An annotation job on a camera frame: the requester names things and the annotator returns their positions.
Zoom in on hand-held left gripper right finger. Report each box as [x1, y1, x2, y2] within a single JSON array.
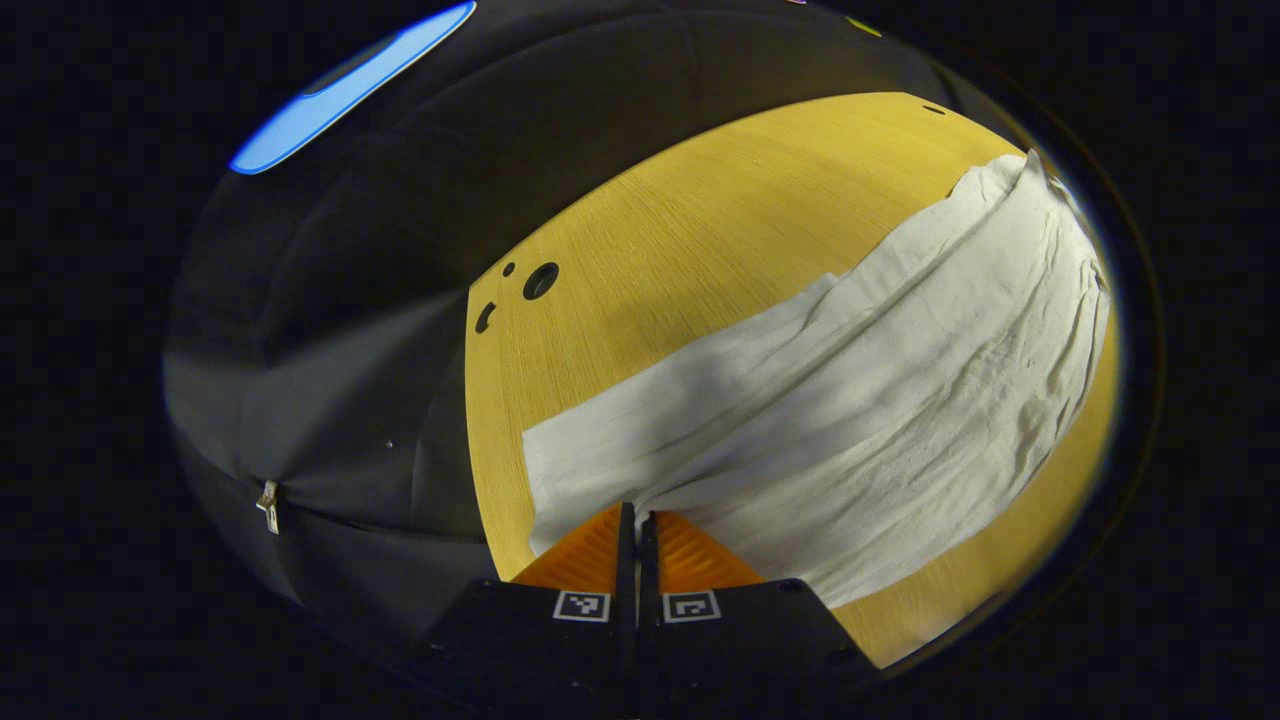
[[640, 510, 883, 719]]

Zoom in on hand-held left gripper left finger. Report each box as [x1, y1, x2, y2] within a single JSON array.
[[415, 502, 638, 719]]

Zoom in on white jeans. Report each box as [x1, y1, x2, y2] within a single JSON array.
[[522, 150, 1114, 609]]

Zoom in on black backdrop cloth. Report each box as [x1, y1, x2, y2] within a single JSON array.
[[163, 0, 1011, 656]]

